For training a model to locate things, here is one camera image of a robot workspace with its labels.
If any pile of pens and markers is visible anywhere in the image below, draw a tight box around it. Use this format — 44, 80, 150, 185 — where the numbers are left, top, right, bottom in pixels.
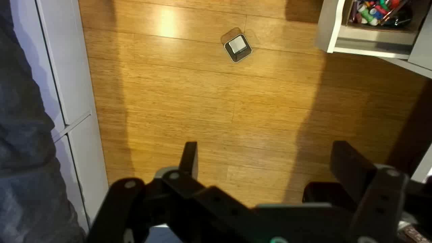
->
347, 0, 413, 27

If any white open drawer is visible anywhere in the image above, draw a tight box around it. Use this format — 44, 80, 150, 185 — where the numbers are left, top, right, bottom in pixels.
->
316, 0, 432, 78

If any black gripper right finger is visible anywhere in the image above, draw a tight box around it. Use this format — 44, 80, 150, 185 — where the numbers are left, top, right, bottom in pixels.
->
331, 140, 376, 202

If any white cabinet unit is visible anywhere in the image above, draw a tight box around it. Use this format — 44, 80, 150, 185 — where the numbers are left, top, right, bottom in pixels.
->
11, 0, 108, 229

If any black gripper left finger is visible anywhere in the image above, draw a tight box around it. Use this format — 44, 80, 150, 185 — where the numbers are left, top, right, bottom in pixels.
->
178, 142, 198, 178

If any silver mesh pen basket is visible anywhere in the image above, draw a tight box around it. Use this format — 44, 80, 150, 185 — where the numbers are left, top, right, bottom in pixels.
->
220, 27, 251, 62

